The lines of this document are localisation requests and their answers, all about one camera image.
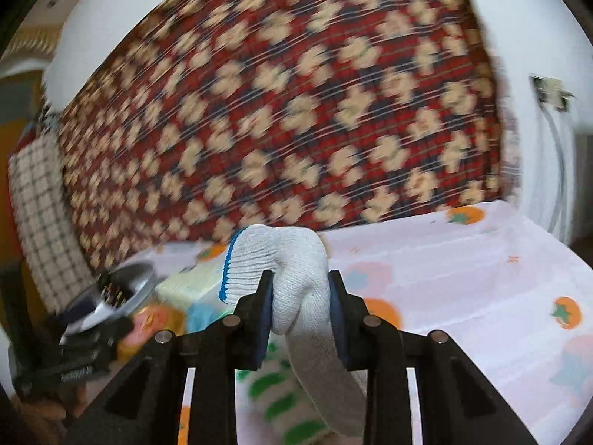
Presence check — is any white knit glove blue cuff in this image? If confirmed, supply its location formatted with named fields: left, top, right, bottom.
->
left=219, top=224, right=366, bottom=437

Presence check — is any orange round tin lid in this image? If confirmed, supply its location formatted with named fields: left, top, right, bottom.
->
left=117, top=303, right=185, bottom=364

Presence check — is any round metal tray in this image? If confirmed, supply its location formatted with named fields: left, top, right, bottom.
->
left=59, top=262, right=158, bottom=337

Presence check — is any white fruit print sheet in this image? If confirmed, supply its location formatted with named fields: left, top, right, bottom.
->
left=136, top=200, right=592, bottom=444

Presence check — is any white checkered cloth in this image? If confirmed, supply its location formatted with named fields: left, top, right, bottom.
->
left=8, top=132, right=93, bottom=312

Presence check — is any green striped white cloth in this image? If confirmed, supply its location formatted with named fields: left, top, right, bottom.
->
left=235, top=336, right=331, bottom=444

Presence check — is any yellow tissue pack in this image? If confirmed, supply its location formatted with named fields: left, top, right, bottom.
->
left=155, top=262, right=223, bottom=310

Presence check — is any red plaid bear blanket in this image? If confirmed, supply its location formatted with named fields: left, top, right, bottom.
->
left=59, top=0, right=504, bottom=270

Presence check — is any white power cable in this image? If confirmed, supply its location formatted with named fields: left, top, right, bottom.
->
left=539, top=103, right=572, bottom=242

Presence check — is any wall power outlet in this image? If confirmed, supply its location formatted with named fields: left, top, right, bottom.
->
left=531, top=75, right=574, bottom=113

